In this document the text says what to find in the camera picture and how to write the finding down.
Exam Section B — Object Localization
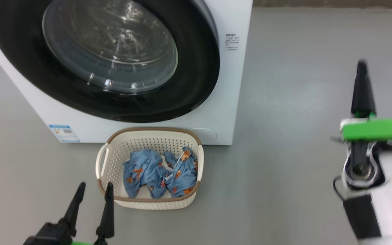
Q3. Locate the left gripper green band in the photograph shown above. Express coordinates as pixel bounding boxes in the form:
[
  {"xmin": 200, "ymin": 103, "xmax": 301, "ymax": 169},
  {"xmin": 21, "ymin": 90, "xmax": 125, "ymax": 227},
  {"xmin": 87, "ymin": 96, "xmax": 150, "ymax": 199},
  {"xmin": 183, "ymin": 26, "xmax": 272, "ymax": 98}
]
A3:
[{"xmin": 22, "ymin": 182, "xmax": 115, "ymax": 245}]

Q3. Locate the cream perforated laundry basket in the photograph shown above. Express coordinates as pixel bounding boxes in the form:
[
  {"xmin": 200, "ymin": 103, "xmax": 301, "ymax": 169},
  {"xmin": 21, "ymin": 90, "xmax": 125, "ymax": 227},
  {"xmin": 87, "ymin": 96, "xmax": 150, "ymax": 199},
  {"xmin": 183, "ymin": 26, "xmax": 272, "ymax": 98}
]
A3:
[{"xmin": 96, "ymin": 127, "xmax": 204, "ymax": 210}]

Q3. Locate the white front-load washing machine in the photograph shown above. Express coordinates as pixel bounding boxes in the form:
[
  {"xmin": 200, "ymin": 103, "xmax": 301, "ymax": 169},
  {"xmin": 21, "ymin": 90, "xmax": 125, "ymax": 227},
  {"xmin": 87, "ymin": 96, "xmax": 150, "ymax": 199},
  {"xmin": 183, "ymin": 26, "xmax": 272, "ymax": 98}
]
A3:
[{"xmin": 0, "ymin": 0, "xmax": 254, "ymax": 146}]

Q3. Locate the round white filter cover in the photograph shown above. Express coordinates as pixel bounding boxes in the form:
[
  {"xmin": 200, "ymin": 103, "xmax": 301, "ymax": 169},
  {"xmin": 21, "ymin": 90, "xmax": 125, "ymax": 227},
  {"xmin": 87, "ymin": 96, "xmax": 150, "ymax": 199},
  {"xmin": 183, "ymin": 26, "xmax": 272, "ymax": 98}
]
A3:
[{"xmin": 190, "ymin": 128, "xmax": 218, "ymax": 142}]

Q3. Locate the blue garment with orange print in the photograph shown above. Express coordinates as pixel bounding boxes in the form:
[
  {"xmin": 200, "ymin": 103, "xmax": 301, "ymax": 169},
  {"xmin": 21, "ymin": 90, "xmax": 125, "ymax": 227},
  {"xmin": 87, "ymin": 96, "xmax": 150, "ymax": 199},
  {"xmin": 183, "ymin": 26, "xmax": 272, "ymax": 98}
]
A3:
[
  {"xmin": 123, "ymin": 149, "xmax": 168, "ymax": 199},
  {"xmin": 164, "ymin": 146, "xmax": 198, "ymax": 198}
]

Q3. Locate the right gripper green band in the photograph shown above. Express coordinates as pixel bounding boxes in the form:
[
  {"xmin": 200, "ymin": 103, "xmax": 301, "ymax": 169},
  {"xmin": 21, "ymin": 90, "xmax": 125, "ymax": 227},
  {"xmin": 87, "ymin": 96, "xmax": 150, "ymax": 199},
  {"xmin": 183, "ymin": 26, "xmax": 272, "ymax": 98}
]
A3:
[{"xmin": 332, "ymin": 61, "xmax": 392, "ymax": 191}]

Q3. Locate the blue energy label sticker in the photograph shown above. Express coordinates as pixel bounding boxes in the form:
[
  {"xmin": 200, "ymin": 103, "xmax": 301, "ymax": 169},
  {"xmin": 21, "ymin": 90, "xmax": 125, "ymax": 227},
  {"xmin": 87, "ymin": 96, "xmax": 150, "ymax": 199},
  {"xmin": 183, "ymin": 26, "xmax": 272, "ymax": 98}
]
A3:
[{"xmin": 49, "ymin": 124, "xmax": 81, "ymax": 143}]

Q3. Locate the black round glass washer door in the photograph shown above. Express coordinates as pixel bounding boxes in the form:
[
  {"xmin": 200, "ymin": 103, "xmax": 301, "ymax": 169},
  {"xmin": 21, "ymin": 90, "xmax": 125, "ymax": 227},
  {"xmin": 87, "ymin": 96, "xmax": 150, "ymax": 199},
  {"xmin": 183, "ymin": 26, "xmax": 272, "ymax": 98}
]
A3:
[{"xmin": 0, "ymin": 0, "xmax": 221, "ymax": 124}]

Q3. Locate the thin black cable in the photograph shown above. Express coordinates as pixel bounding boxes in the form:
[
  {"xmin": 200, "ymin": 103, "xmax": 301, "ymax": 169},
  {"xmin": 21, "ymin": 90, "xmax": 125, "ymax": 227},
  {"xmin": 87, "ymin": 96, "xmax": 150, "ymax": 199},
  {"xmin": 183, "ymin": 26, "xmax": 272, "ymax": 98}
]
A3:
[{"xmin": 333, "ymin": 176, "xmax": 347, "ymax": 201}]

